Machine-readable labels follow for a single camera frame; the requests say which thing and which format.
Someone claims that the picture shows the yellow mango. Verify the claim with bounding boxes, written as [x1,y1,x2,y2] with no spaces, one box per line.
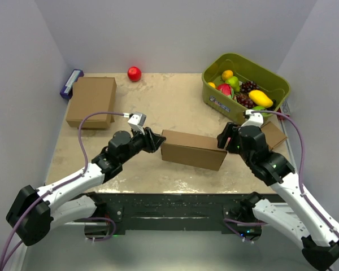
[249,90,274,108]

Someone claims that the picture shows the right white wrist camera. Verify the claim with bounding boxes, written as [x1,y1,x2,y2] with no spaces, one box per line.
[241,110,264,128]

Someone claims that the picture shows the green pear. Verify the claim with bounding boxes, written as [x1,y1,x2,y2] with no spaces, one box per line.
[225,76,240,93]

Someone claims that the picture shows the red white carton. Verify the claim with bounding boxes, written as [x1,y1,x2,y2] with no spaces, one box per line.
[277,100,291,117]

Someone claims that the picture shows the pink dragon fruit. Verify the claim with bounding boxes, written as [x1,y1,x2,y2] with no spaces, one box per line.
[216,84,235,100]

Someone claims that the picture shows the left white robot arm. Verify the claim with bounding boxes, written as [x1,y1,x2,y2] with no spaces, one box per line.
[6,127,166,246]

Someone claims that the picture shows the small yellow fruit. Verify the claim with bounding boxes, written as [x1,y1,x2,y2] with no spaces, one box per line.
[208,82,216,89]

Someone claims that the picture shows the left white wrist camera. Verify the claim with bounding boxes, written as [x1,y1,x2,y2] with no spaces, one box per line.
[127,112,146,134]

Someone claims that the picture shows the small brown cardboard box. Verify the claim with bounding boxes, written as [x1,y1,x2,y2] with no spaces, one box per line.
[261,122,287,150]

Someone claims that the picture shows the olive green plastic tub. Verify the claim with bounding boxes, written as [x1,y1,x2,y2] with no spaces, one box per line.
[202,53,291,124]

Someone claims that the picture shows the purple white carton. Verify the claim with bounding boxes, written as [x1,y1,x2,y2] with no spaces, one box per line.
[60,69,84,100]

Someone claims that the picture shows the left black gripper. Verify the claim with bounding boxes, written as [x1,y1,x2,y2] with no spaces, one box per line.
[120,125,166,164]

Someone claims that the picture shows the red apple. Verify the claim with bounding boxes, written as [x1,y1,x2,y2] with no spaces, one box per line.
[127,66,142,82]

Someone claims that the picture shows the red grape bunch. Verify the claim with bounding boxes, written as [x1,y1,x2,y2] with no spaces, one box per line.
[236,93,256,109]

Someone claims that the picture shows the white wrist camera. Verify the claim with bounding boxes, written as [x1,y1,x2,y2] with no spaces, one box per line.
[127,112,146,134]
[241,110,264,128]

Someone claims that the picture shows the dark purple grape bunch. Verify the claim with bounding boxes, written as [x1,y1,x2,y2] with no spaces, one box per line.
[240,81,259,94]

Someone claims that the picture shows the closed brown cardboard box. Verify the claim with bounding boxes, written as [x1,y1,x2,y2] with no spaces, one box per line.
[66,77,116,129]

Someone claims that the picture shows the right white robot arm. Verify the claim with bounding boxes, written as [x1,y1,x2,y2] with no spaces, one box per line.
[217,123,339,270]

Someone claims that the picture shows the green lime fruit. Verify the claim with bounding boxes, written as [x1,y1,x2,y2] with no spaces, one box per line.
[252,106,267,111]

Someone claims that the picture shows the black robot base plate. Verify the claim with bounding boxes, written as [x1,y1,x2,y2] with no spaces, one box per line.
[84,192,277,237]

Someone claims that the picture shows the orange fruit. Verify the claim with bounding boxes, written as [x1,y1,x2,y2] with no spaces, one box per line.
[221,69,233,82]

